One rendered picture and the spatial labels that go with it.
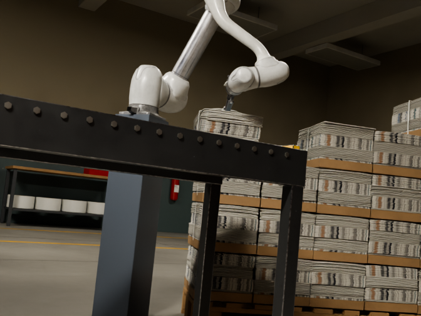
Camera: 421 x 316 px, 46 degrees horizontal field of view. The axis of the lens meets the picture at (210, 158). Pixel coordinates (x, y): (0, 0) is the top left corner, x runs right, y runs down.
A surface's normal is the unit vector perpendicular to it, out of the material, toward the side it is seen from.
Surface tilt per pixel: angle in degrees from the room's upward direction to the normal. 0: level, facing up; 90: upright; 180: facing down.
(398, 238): 90
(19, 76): 90
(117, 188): 90
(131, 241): 90
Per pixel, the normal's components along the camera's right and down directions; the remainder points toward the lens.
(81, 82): 0.52, -0.04
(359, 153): 0.17, -0.08
